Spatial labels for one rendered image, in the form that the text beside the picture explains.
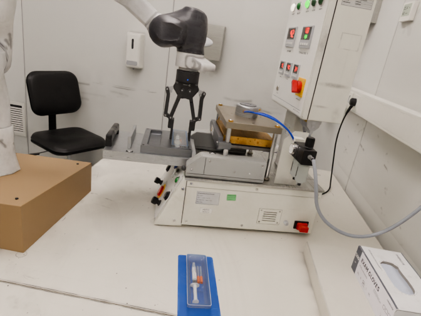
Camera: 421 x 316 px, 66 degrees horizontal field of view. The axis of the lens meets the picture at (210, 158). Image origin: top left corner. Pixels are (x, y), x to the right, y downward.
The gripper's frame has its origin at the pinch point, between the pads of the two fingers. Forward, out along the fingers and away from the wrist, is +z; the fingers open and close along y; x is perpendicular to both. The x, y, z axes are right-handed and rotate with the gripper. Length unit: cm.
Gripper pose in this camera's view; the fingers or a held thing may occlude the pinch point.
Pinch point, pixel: (180, 130)
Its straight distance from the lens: 112.3
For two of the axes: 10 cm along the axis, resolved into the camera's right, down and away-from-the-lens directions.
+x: 1.0, 3.5, -9.3
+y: -9.8, -1.1, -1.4
